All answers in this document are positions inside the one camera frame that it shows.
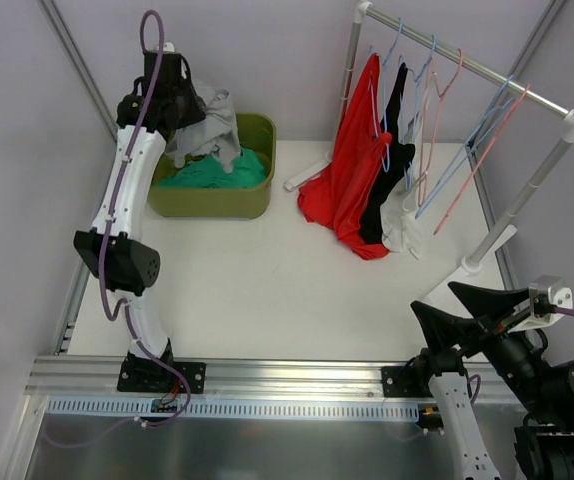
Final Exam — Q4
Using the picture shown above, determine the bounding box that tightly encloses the grey tank top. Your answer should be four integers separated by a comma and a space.
165, 79, 242, 174

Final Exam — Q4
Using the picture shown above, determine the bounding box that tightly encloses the green tank top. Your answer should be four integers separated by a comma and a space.
156, 148, 266, 189

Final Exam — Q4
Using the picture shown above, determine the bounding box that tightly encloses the white tank top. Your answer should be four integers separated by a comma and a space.
380, 89, 431, 260

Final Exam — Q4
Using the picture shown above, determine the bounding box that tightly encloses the pink wire hanger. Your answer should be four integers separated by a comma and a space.
433, 84, 531, 235

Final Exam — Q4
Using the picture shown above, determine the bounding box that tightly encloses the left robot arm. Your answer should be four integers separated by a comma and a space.
73, 42, 205, 396

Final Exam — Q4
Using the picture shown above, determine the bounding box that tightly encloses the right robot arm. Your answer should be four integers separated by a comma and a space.
406, 276, 574, 479

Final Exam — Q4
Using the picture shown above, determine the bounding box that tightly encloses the red tank top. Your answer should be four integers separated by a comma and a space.
297, 53, 392, 260

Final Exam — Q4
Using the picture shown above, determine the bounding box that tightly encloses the black tank top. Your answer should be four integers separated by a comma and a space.
359, 62, 415, 245

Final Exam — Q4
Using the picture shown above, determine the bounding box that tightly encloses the blue hanger under red top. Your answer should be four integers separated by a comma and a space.
368, 19, 404, 177

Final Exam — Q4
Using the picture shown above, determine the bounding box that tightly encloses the white metal clothes rack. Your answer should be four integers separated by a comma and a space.
283, 0, 574, 276

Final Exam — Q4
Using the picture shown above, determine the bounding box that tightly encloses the olive green plastic basin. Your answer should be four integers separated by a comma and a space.
148, 112, 276, 219

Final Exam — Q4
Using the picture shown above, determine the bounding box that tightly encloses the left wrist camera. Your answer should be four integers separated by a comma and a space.
153, 41, 177, 54

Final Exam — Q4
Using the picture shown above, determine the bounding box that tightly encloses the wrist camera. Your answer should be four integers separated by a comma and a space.
509, 275, 573, 332
153, 41, 177, 54

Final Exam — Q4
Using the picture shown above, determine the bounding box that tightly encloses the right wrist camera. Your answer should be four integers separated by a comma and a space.
509, 275, 573, 332

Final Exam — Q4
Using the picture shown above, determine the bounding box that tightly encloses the aluminium rail with cable duct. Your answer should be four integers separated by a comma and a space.
25, 355, 436, 422

